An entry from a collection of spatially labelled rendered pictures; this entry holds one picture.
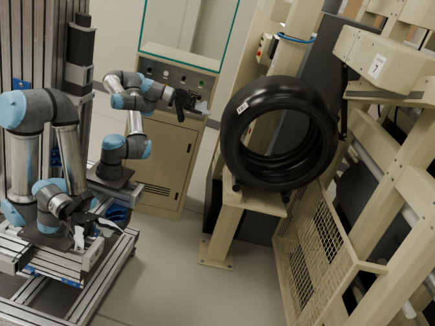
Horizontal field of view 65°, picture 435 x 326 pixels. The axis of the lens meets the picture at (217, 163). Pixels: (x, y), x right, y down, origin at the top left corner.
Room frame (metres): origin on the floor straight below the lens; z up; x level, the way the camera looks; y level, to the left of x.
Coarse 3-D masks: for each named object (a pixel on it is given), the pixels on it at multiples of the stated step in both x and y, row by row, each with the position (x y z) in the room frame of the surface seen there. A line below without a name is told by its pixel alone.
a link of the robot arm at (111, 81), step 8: (112, 72) 1.84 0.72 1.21; (120, 72) 1.88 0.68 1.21; (104, 80) 1.78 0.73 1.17; (112, 80) 1.74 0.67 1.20; (120, 80) 1.86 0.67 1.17; (112, 88) 1.65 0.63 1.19; (120, 88) 1.64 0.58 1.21; (112, 96) 1.52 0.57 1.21; (120, 96) 1.52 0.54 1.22; (128, 96) 1.55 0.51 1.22; (112, 104) 1.50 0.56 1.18; (120, 104) 1.50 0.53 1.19; (128, 104) 1.52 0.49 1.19
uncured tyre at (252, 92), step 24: (240, 96) 1.65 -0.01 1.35; (264, 96) 1.56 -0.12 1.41; (288, 96) 1.56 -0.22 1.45; (312, 96) 1.60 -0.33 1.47; (240, 120) 1.53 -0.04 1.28; (312, 120) 1.87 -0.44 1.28; (336, 120) 1.65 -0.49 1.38; (240, 144) 1.82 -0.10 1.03; (312, 144) 1.87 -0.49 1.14; (336, 144) 1.62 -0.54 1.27; (240, 168) 1.54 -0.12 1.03; (264, 168) 1.82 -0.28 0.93; (288, 168) 1.83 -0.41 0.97; (312, 168) 1.59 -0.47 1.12
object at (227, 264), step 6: (204, 240) 2.09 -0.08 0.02; (204, 246) 2.03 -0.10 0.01; (204, 252) 1.97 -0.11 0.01; (228, 252) 2.05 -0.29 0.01; (198, 258) 1.89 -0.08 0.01; (204, 258) 1.91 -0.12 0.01; (228, 258) 1.99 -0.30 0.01; (204, 264) 1.85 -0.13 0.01; (210, 264) 1.87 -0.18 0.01; (216, 264) 1.89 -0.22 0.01; (222, 264) 1.91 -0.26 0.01; (228, 264) 1.93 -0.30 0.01
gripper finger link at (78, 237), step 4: (76, 228) 0.77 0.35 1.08; (80, 228) 0.77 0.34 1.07; (76, 232) 0.75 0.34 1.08; (80, 232) 0.76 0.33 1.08; (76, 236) 0.74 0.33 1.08; (80, 236) 0.74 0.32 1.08; (76, 240) 0.73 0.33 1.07; (80, 240) 0.73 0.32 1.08; (76, 244) 0.73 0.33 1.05; (80, 244) 0.72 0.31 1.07; (84, 244) 0.72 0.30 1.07; (76, 248) 0.73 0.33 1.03
